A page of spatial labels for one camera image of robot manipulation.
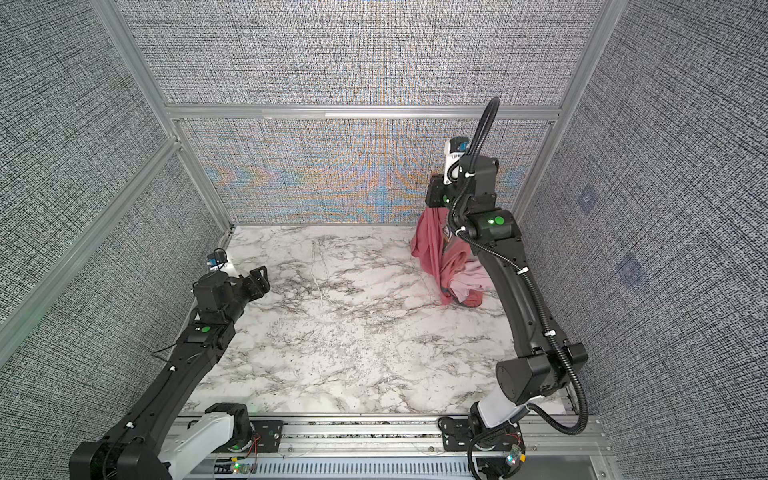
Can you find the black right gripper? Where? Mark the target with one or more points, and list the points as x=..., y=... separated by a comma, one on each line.
x=439, y=187

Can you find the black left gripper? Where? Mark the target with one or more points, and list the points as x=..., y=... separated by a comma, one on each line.
x=255, y=283

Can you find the dark pink cloth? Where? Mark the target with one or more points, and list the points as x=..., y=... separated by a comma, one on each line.
x=440, y=256

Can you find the red shirt navy trim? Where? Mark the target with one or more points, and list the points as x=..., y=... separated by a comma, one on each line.
x=455, y=253

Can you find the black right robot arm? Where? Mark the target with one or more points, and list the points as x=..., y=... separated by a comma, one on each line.
x=546, y=360

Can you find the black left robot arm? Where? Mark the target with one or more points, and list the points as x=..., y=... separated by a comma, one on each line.
x=137, y=447

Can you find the light pink cloth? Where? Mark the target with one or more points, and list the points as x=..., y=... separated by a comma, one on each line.
x=469, y=284

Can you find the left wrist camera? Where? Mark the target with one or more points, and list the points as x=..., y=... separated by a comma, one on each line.
x=217, y=260

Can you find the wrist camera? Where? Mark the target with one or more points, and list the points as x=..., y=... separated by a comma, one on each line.
x=217, y=260
x=454, y=149

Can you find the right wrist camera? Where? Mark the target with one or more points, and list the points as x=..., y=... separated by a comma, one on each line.
x=454, y=149

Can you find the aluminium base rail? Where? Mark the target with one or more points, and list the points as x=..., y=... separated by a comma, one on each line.
x=393, y=446

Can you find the aluminium frame crossbar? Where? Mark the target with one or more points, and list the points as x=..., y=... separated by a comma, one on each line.
x=320, y=112

